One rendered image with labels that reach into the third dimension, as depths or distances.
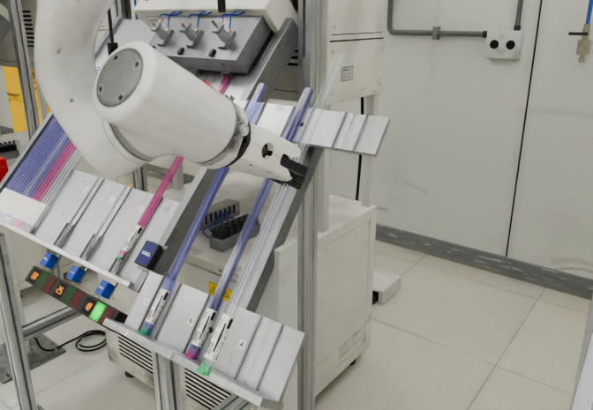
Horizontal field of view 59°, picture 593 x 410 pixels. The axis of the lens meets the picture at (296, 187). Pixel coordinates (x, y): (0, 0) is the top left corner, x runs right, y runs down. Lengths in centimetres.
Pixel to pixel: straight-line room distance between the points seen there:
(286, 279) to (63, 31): 59
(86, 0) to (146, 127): 13
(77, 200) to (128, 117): 89
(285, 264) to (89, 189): 61
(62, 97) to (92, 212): 75
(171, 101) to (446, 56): 226
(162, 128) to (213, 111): 6
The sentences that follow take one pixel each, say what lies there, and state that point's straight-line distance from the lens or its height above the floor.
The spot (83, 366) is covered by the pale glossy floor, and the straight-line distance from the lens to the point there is 220.
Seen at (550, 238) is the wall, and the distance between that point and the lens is 272.
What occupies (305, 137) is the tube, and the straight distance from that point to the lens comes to 77.
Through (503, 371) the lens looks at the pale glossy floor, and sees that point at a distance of 216.
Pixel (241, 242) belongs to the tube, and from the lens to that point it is 88.
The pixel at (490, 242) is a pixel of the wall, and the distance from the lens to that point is 281.
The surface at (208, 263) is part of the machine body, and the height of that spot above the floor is 61.
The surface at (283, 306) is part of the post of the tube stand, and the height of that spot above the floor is 72.
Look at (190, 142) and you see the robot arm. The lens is 56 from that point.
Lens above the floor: 124
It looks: 18 degrees down
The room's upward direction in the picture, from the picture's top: straight up
